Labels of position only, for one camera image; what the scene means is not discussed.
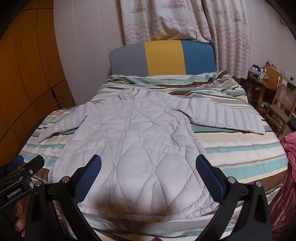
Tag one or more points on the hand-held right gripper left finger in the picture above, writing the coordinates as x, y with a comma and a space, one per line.
92, 168

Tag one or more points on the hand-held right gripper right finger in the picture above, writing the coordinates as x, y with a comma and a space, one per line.
208, 172

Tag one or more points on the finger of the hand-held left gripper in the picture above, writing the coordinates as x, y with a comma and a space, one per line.
32, 166
16, 160

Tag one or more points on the white quilted puffer jacket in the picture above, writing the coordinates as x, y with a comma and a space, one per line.
143, 143

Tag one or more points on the person's left hand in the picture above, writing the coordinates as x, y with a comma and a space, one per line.
19, 220

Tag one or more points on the striped blanket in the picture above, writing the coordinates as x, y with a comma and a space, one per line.
231, 148

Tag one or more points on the pink cloth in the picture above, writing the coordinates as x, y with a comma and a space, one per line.
288, 176

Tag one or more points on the wooden wardrobe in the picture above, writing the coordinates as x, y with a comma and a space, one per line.
30, 69

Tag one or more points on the wooden side table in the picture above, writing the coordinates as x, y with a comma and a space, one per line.
259, 88

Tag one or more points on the wooden cane chair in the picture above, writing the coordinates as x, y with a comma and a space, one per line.
281, 104

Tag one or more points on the dark patterned box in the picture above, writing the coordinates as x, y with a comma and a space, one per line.
254, 72

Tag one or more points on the light wooden board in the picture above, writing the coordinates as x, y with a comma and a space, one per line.
272, 76

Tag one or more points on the grey yellow blue headboard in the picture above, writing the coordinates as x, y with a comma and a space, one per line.
161, 58

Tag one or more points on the white box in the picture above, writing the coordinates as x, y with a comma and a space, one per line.
289, 77

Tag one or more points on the starfish print curtain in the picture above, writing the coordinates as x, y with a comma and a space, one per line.
161, 18
229, 34

